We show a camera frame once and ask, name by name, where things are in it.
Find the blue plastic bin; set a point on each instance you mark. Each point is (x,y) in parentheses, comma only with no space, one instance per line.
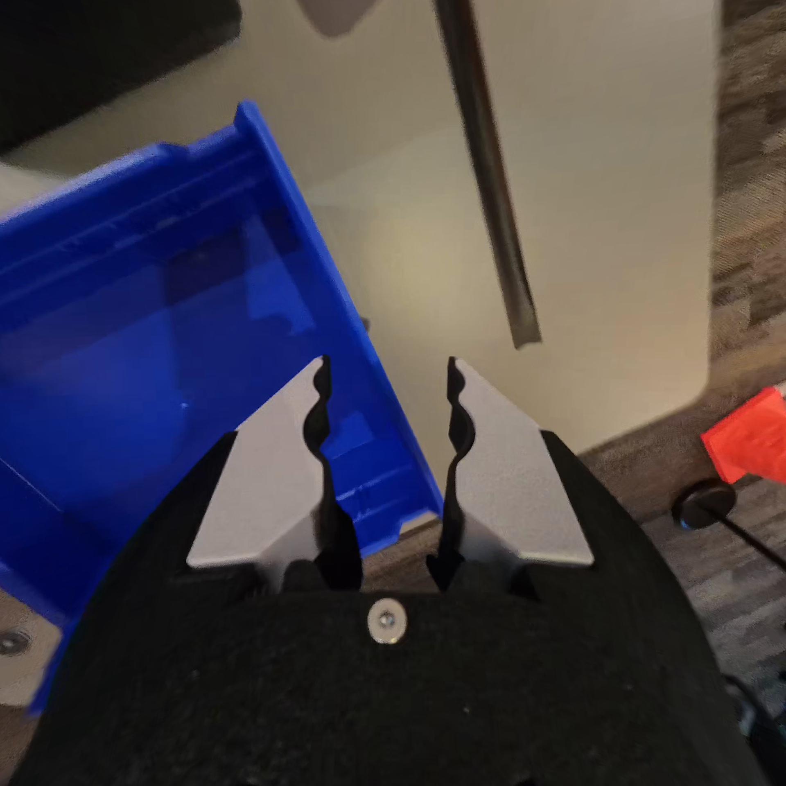
(153,338)

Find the black drawer cabinet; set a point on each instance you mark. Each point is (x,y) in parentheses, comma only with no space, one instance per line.
(92,55)

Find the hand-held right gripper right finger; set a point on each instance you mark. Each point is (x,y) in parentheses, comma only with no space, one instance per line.
(522,491)

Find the red plastic object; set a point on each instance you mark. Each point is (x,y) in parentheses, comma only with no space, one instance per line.
(749,436)

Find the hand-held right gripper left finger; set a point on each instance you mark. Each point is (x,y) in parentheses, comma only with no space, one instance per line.
(252,491)

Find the dark narrow bar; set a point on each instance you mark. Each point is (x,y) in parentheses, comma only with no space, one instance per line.
(485,172)

